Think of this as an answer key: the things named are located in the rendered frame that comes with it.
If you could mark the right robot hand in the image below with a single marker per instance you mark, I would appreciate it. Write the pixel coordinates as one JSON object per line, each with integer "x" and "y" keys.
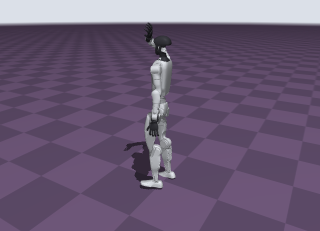
{"x": 149, "y": 32}

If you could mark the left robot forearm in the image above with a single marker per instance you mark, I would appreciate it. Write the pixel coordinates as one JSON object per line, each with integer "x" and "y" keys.
{"x": 155, "y": 105}

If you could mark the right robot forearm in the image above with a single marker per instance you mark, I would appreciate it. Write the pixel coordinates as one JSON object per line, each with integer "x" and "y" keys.
{"x": 151, "y": 43}

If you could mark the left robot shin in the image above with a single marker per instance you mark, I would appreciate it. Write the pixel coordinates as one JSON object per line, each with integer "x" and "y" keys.
{"x": 155, "y": 163}

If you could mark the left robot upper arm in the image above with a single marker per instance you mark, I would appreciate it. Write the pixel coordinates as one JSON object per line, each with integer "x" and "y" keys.
{"x": 156, "y": 71}

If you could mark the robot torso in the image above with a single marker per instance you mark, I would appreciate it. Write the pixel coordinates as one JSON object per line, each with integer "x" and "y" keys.
{"x": 166, "y": 76}

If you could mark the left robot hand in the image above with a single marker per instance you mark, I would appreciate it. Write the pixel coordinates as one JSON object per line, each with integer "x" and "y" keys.
{"x": 153, "y": 126}

